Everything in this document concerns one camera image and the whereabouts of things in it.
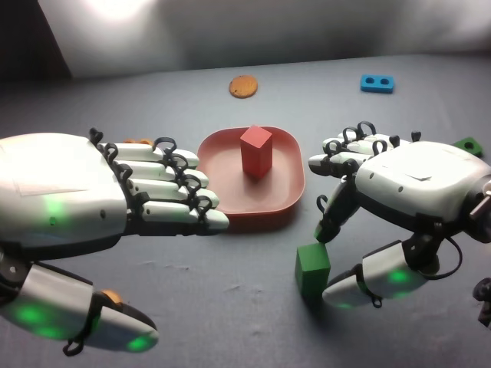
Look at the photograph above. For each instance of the red rectangular wooden block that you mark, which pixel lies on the red rectangular wooden block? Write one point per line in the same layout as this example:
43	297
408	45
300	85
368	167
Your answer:
256	153

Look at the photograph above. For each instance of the small orange wooden piece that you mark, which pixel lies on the small orange wooden piece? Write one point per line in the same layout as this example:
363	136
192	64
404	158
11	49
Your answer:
139	142

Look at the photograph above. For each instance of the small brown wooden disc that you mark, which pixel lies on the small brown wooden disc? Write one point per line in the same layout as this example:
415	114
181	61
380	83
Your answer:
112	297

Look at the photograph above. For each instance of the orange wooden disc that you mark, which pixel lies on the orange wooden disc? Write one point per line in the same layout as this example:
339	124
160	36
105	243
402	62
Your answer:
242	87

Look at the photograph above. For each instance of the green rectangular wooden block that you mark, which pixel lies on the green rectangular wooden block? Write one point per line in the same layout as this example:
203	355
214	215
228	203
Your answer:
312	272

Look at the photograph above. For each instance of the grey table cloth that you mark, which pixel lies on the grey table cloth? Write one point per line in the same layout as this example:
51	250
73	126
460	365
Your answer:
230	291

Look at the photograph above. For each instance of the small green block with hole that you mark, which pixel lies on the small green block with hole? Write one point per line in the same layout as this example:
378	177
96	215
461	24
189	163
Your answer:
468	145

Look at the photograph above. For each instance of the blue block with two holes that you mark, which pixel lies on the blue block with two holes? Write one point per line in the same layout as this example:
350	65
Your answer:
377	84

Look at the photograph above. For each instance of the red plastic plate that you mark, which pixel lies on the red plastic plate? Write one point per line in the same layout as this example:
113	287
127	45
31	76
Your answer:
230	191

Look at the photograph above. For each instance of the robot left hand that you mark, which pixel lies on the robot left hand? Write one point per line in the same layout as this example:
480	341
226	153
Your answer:
57	191

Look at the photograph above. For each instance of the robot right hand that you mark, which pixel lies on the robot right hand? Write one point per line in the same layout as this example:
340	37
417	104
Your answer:
422	180

